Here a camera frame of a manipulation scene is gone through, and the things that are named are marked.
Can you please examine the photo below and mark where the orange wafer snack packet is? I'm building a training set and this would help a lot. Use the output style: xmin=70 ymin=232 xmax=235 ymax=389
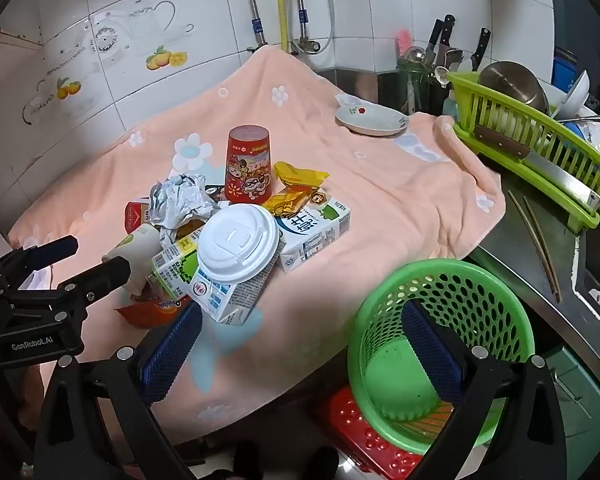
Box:
xmin=115 ymin=292 xmax=193 ymax=330

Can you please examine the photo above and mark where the pink brush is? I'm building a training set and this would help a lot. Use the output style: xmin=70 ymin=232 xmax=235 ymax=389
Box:
xmin=395 ymin=28 xmax=413 ymax=61

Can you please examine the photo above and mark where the black handled kitchen knife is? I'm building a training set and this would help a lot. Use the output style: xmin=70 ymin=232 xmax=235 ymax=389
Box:
xmin=425 ymin=19 xmax=443 ymax=61
xmin=470 ymin=27 xmax=492 ymax=72
xmin=441 ymin=14 xmax=456 ymax=53

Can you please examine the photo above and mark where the steel bowl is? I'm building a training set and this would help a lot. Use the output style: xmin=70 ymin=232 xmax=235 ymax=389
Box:
xmin=478 ymin=61 xmax=551 ymax=116

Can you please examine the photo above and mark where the red cartoon can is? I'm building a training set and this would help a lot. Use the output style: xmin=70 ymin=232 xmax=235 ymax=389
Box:
xmin=224 ymin=126 xmax=272 ymax=205

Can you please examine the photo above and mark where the yellow gas hose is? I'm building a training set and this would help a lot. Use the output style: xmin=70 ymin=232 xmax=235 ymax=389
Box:
xmin=277 ymin=0 xmax=289 ymax=52

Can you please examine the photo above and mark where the dark snack wrapper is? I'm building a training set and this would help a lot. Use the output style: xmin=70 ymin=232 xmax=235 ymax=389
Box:
xmin=205 ymin=184 xmax=231 ymax=208

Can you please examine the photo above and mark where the beige paper cup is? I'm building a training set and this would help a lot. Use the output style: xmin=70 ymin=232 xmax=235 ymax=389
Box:
xmin=102 ymin=223 xmax=163 ymax=296

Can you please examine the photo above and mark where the blue plastic container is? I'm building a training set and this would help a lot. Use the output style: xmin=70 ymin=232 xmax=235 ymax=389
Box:
xmin=552 ymin=47 xmax=578 ymax=88

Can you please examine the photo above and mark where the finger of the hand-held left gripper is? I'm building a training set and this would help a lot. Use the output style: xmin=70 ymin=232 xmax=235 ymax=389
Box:
xmin=0 ymin=235 xmax=79 ymax=286
xmin=10 ymin=255 xmax=132 ymax=318

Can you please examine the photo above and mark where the milk carton with green print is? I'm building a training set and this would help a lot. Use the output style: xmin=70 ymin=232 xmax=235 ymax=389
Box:
xmin=151 ymin=225 xmax=206 ymax=301

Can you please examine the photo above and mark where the braided steel hose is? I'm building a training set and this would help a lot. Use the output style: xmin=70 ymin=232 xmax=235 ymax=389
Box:
xmin=287 ymin=0 xmax=311 ymax=43
xmin=240 ymin=0 xmax=268 ymax=46

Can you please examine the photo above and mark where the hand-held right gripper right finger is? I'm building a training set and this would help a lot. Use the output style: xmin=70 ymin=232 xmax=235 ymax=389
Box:
xmin=401 ymin=301 xmax=567 ymax=480

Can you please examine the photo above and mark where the green plastic dish rack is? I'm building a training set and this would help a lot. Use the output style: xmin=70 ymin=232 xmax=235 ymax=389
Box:
xmin=446 ymin=71 xmax=600 ymax=233

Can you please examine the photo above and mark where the white blue milk carton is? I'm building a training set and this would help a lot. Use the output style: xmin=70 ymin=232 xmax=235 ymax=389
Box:
xmin=187 ymin=245 xmax=286 ymax=326

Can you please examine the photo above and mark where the wooden chopstick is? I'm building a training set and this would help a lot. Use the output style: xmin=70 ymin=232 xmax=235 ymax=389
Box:
xmin=522 ymin=196 xmax=562 ymax=303
xmin=508 ymin=191 xmax=556 ymax=293

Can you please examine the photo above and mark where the peach flower print towel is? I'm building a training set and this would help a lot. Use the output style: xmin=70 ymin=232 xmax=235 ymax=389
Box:
xmin=7 ymin=50 xmax=506 ymax=446

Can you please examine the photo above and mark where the white plastic cup lid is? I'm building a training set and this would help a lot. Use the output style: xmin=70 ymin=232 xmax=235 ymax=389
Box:
xmin=198 ymin=203 xmax=279 ymax=283

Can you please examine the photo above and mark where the green glass utensil holder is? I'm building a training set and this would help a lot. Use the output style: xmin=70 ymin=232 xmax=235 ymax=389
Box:
xmin=396 ymin=60 xmax=446 ymax=113

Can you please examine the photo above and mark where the orange yellow snack wrapper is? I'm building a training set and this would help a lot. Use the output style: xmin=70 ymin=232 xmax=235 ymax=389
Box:
xmin=261 ymin=185 xmax=328 ymax=217

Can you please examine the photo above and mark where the white ceramic bowl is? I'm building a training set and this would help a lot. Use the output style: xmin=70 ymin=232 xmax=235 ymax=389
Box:
xmin=550 ymin=70 xmax=591 ymax=121

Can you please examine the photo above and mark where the cleaver with wooden handle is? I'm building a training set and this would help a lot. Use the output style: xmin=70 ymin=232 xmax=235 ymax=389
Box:
xmin=474 ymin=125 xmax=600 ymax=208

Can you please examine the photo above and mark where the green plastic basket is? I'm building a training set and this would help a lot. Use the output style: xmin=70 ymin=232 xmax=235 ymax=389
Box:
xmin=347 ymin=259 xmax=536 ymax=456

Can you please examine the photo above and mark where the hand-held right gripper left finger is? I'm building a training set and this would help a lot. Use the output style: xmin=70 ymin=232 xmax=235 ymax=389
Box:
xmin=32 ymin=301 xmax=204 ymax=480

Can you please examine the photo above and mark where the milk carton with green top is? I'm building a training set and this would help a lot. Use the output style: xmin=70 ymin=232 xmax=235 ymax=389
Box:
xmin=272 ymin=192 xmax=352 ymax=275

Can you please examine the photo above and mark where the white ceramic plate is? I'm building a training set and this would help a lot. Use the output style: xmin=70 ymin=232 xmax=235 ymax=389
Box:
xmin=335 ymin=94 xmax=410 ymax=137

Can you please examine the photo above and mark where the silver foil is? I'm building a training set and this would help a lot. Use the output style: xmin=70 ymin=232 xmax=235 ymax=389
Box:
xmin=147 ymin=172 xmax=218 ymax=243

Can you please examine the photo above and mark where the metal water valve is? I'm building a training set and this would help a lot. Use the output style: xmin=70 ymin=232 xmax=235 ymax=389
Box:
xmin=289 ymin=36 xmax=322 ymax=56

